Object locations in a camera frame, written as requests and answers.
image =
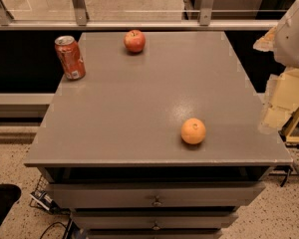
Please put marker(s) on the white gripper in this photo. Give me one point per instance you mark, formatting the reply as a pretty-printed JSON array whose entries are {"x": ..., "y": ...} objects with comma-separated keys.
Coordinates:
[{"x": 291, "y": 40}]

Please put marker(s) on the orange fruit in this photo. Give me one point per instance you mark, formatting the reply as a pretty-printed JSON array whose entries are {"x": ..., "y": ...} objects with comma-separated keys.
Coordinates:
[{"x": 193, "y": 131}]

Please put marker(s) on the red coke can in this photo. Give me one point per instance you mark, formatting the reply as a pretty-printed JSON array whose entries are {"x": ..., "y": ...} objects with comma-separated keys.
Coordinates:
[{"x": 69, "y": 54}]

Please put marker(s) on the red apple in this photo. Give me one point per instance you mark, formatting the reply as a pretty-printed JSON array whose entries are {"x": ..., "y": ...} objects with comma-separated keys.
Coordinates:
[{"x": 134, "y": 41}]

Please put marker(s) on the grey drawer cabinet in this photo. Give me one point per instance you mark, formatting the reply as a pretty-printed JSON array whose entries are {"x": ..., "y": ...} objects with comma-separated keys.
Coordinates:
[{"x": 121, "y": 122}]

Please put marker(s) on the middle grey drawer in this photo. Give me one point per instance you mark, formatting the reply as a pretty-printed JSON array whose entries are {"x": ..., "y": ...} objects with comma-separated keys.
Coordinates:
[{"x": 154, "y": 220}]

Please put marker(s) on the grey drawer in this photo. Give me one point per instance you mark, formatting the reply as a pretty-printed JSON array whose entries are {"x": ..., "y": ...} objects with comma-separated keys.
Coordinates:
[
  {"x": 137, "y": 195},
  {"x": 154, "y": 220},
  {"x": 160, "y": 234}
]

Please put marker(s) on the bottom grey drawer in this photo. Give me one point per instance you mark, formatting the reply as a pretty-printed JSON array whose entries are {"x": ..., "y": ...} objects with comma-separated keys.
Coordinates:
[{"x": 160, "y": 234}]

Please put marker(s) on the top grey drawer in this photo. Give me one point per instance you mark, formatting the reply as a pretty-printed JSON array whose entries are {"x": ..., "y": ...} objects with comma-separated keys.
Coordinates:
[{"x": 137, "y": 195}]

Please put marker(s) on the metal glass railing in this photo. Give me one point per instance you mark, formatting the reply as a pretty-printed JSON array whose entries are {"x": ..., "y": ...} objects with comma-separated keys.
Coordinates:
[{"x": 144, "y": 14}]

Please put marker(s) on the black chair seat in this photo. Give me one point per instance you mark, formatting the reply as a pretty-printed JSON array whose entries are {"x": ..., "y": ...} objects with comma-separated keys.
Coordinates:
[{"x": 9, "y": 194}]

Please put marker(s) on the yellow frame stand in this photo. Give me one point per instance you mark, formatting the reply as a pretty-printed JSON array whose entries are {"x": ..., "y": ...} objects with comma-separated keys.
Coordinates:
[{"x": 288, "y": 131}]

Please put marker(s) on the wire basket on floor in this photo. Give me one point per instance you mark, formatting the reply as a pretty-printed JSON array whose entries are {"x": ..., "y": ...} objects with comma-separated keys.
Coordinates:
[{"x": 41, "y": 199}]

